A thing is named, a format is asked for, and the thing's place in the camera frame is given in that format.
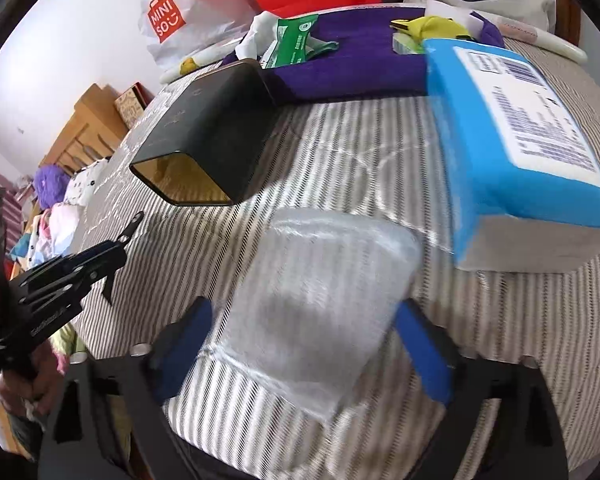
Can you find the brown patterned box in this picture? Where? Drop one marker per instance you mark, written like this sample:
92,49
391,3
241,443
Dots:
132,102

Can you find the yellow-green pouch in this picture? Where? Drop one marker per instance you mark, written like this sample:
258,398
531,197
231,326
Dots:
430,26

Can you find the person's left hand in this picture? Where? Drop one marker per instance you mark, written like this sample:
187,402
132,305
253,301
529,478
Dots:
47,380

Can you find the wooden cabinet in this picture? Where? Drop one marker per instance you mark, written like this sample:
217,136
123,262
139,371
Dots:
82,130

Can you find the blue tissue pack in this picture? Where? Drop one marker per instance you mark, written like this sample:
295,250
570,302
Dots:
505,160

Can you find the purple plush toy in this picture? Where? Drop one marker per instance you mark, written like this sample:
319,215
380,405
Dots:
50,185

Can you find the striped bed sheet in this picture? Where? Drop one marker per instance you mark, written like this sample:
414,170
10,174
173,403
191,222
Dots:
330,160

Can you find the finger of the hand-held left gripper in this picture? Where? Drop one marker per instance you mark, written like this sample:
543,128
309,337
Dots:
95,255
75,287

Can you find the black rectangular box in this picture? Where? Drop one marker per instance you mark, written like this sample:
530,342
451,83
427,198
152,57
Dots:
205,130

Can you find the wooden headboard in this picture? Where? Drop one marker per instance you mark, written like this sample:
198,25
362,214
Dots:
570,15

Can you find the white small box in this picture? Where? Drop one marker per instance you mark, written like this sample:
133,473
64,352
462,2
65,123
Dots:
447,10

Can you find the red striped curtain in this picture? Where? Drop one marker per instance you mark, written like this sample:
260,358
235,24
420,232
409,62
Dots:
2,180

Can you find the purple towel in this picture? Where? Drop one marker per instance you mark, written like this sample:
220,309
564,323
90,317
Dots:
360,70

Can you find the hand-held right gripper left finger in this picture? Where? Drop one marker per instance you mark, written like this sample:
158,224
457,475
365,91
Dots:
182,355

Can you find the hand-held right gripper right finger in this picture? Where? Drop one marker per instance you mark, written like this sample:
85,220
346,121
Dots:
425,355

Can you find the crumpled white tissue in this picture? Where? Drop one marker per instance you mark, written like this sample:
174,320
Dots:
257,35

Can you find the clear bubble wrap bag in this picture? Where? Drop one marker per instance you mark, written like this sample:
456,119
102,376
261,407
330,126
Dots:
310,300

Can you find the green plastic packet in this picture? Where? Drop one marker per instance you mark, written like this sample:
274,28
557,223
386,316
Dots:
295,40

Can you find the white plastic shopping bag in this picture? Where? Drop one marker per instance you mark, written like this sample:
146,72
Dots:
190,15

